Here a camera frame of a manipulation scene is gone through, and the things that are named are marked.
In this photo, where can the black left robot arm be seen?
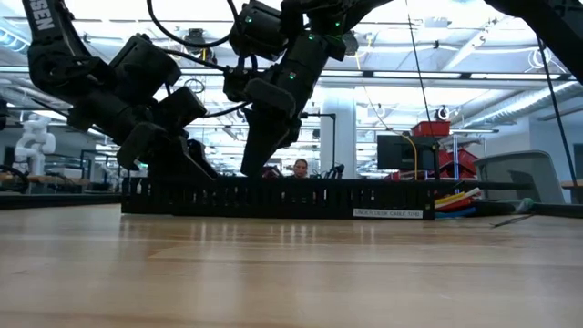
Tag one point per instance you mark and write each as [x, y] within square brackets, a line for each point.
[54, 54]

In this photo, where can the brown zip tie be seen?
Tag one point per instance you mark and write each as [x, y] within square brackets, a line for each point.
[510, 221]

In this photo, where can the person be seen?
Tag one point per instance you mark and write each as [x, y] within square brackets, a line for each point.
[299, 169]

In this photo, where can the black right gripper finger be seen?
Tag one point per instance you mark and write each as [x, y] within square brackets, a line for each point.
[259, 150]
[289, 134]

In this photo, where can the red plastic bin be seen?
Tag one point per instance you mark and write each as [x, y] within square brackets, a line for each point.
[430, 129]

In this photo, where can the black duct cover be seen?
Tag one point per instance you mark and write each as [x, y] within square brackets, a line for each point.
[501, 185]

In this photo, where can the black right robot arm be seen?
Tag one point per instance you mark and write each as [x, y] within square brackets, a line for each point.
[546, 23]

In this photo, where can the overhead light bar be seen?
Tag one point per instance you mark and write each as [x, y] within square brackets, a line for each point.
[410, 74]

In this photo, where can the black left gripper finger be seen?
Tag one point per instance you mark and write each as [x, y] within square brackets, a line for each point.
[168, 161]
[200, 159]

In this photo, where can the red bin rack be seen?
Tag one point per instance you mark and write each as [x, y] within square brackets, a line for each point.
[460, 164]

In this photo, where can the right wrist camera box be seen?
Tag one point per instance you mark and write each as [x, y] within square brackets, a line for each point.
[271, 95]

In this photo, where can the black station frame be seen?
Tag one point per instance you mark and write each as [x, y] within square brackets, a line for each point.
[330, 115]

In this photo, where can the black monitor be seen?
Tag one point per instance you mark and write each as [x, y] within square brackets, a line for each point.
[401, 152]

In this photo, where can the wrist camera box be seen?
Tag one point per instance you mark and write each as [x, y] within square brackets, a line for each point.
[139, 146]
[271, 95]

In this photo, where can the white building column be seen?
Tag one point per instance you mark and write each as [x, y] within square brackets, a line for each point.
[346, 136]

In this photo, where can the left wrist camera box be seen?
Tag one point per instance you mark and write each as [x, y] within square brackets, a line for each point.
[139, 146]

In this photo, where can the silver spiral ceiling duct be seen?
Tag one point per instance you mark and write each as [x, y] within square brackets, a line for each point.
[524, 107]

